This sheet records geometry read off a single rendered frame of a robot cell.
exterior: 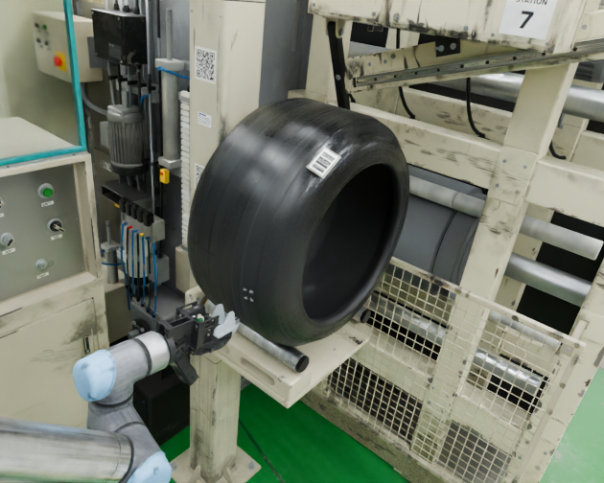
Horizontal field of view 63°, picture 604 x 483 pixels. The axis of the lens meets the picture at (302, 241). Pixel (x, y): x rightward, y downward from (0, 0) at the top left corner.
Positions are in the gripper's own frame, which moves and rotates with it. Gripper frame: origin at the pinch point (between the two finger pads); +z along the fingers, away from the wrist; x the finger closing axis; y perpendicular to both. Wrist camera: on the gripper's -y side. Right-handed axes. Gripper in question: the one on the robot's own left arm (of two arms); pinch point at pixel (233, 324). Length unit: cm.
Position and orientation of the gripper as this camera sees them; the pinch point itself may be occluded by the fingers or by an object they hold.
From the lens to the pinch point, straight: 111.7
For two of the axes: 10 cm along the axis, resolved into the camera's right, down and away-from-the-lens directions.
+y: 1.8, -9.1, -3.8
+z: 6.2, -2.0, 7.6
